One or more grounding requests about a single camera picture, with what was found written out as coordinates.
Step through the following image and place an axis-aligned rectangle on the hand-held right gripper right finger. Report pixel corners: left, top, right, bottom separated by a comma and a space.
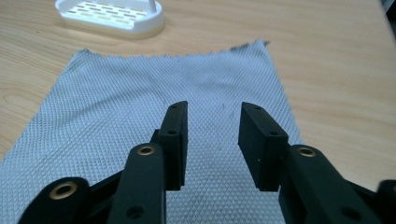
237, 101, 290, 192

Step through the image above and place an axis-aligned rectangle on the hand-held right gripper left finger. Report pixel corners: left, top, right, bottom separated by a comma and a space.
150, 100, 189, 191

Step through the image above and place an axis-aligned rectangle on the grey textured cloth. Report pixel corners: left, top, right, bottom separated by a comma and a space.
0, 38, 304, 224

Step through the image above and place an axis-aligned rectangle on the white slotted soap dish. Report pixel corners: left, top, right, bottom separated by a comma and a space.
54, 0, 165, 40

